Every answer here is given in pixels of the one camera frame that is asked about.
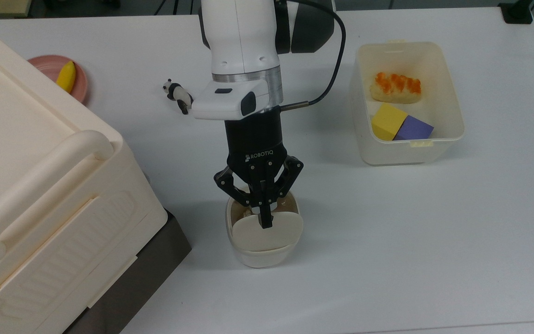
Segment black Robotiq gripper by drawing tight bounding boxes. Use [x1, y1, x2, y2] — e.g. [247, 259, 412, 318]
[214, 106, 304, 229]

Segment cream trash can lid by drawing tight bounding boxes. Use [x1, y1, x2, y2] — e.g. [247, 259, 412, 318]
[232, 211, 304, 252]

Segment small cream trash can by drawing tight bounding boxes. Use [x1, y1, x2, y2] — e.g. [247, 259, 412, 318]
[225, 193, 305, 269]

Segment black white panda figurine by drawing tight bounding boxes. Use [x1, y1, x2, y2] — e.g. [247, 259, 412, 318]
[163, 78, 195, 116]

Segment yellow foam block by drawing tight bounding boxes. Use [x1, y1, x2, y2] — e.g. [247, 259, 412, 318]
[371, 103, 408, 141]

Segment dark grey box base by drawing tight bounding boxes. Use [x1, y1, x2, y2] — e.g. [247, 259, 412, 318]
[63, 209, 192, 334]

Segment purple foam block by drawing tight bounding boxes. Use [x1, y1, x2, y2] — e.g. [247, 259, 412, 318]
[393, 115, 434, 141]

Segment toy bread orange topping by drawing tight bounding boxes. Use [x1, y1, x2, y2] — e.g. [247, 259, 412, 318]
[370, 71, 422, 104]

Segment pink plate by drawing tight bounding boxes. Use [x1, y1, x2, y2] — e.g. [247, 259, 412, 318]
[27, 55, 89, 104]

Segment cream plastic open bin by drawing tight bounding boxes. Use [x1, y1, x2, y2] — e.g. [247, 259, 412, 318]
[350, 39, 465, 166]

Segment yellow toy banana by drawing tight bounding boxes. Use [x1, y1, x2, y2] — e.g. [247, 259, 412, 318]
[56, 61, 76, 93]

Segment large cream storage box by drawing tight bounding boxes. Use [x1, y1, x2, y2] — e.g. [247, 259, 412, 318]
[0, 18, 169, 334]

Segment black table clamp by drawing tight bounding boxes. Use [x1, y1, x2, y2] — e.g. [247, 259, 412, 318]
[498, 0, 534, 25]

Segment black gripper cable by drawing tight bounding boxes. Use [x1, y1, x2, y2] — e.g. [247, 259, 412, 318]
[280, 0, 346, 111]

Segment cream storage box handle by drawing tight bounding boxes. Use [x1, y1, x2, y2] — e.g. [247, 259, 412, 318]
[0, 130, 114, 263]

